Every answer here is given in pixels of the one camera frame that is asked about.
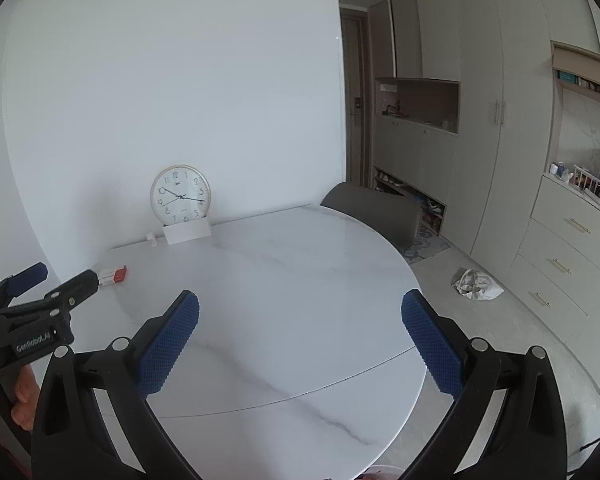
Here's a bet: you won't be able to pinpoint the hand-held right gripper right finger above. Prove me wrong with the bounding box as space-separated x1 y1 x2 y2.
397 289 568 480

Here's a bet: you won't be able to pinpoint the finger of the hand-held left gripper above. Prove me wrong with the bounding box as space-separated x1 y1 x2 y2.
0 262 48 311
0 269 100 323

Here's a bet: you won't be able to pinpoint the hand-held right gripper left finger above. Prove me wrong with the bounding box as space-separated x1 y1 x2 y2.
30 290 203 480

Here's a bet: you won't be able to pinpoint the person's left hand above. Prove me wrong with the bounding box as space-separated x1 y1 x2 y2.
0 364 43 432

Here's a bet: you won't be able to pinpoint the red and white box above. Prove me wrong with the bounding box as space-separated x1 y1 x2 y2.
96 265 129 288

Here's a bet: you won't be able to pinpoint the white plastic bag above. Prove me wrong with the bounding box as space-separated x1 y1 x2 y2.
451 267 505 302

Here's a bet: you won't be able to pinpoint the patterned floor rug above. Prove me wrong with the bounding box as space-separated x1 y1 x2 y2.
402 232 452 263

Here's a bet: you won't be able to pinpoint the white card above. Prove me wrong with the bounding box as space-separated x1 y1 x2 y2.
162 217 212 246

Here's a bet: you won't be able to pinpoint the shoes in cabinet shelf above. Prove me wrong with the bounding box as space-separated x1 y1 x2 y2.
372 165 448 236

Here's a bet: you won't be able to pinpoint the grey chair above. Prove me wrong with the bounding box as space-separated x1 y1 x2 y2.
320 181 423 253

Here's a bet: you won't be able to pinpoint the beige drawer cabinet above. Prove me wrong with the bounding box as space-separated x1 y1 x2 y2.
505 172 600 401

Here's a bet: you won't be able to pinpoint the tall beige cabinet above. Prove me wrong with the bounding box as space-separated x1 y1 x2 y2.
370 0 556 263

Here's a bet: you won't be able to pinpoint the countertop rack with jars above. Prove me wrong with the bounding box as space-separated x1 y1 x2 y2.
567 165 600 197

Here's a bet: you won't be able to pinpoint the grey entrance door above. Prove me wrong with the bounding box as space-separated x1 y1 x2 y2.
341 7 373 186

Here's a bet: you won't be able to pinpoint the round white wall clock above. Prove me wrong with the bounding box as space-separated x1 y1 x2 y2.
150 164 212 227

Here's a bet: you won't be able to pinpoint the wall shelf with books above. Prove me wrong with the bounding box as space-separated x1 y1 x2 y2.
552 42 600 106

